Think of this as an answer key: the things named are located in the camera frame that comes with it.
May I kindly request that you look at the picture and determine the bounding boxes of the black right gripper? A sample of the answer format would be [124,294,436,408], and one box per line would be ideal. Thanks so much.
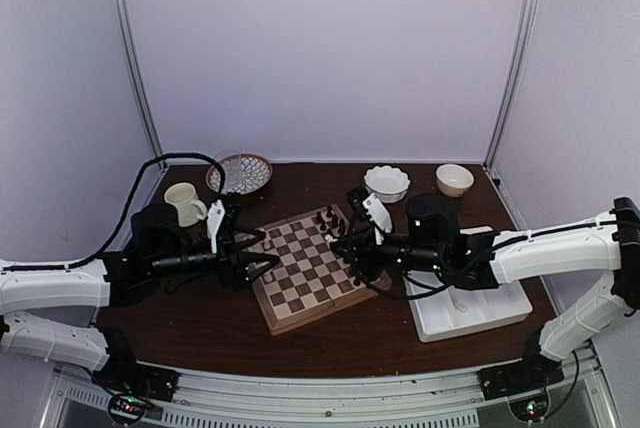
[330,225,446,284]

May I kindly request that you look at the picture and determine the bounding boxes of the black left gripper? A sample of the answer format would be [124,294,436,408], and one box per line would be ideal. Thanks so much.
[149,224,280,291]

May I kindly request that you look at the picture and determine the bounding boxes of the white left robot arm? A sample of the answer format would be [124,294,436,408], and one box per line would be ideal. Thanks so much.
[1,201,280,392]

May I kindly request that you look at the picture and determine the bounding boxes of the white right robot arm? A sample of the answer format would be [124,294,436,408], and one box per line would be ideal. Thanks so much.
[330,189,639,390]

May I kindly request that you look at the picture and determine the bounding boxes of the dark chess pieces row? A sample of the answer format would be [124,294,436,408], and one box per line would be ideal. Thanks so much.
[312,205,347,238]

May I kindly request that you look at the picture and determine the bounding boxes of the wooden chess board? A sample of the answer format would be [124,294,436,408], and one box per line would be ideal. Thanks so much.
[249,208,377,336]

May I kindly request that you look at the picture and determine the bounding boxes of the cream ceramic mug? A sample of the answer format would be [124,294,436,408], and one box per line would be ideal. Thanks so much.
[164,182,208,228]

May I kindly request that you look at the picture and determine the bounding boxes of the cream round bowl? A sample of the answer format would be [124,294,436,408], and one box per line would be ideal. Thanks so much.
[436,163,475,198]

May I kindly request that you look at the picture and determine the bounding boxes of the white plastic divided tray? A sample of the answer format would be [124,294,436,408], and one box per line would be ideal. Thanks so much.
[404,225,534,344]

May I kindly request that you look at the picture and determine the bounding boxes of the white scalloped bowl black rim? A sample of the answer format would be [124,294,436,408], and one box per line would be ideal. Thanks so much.
[363,165,411,204]

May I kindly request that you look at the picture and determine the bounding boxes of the patterned brown rim plate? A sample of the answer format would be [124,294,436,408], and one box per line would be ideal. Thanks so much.
[205,153,273,195]

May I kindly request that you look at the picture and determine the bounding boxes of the clear drinking glass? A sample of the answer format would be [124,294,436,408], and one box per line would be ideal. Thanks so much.
[215,149,244,193]

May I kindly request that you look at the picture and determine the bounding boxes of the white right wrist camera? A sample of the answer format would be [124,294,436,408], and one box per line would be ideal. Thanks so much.
[346,186,393,246]

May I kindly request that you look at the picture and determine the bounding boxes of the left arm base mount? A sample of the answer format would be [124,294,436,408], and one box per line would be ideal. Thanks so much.
[90,328,179,426]

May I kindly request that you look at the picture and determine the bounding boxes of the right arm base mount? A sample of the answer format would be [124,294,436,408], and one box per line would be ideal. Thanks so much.
[477,329,580,426]

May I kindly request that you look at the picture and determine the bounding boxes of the left aluminium frame post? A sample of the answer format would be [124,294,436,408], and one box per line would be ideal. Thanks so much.
[113,0,163,157]

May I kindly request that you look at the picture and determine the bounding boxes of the aluminium frame post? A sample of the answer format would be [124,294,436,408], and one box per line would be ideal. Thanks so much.
[113,0,163,157]
[483,0,539,172]

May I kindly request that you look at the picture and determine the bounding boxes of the right aluminium frame post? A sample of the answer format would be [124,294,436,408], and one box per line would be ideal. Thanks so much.
[483,0,539,172]

